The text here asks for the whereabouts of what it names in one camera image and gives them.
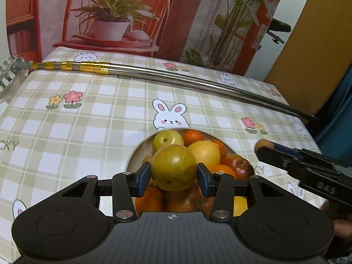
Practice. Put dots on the small brown longan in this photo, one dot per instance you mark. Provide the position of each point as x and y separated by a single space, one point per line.
262 143

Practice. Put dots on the black bicycle saddle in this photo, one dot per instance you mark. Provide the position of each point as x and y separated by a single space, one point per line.
280 27

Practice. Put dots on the wooden door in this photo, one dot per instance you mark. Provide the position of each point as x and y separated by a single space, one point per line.
310 46

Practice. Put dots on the telescopic metal rake pole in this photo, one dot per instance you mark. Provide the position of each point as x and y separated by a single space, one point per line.
192 78

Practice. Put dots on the orange tangerine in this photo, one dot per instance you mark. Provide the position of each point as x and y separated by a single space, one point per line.
151 199
222 147
224 171
194 137

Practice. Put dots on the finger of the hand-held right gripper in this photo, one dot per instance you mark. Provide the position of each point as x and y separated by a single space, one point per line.
316 183
286 149

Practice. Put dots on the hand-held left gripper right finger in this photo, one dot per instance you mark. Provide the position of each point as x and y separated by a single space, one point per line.
205 182

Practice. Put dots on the printed chair and plant backdrop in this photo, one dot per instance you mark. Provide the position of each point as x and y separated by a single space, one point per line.
192 19

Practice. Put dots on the yellow-green apple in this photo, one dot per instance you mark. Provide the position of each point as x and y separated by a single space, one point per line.
166 140

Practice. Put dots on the person's right hand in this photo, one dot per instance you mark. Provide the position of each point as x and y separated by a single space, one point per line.
342 227

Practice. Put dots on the checked bunny tablecloth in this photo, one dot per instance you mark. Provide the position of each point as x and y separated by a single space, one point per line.
96 129

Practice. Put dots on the beige round plate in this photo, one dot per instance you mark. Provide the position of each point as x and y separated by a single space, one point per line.
134 159

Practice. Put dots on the small yellow-green citrus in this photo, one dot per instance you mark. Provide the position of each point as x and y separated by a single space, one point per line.
173 167

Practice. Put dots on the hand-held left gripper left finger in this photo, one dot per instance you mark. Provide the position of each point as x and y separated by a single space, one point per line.
143 182

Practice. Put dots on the teal clothing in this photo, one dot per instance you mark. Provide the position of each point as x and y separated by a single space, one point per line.
338 115

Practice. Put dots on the red apple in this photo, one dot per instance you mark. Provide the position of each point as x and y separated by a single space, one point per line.
239 166
187 200

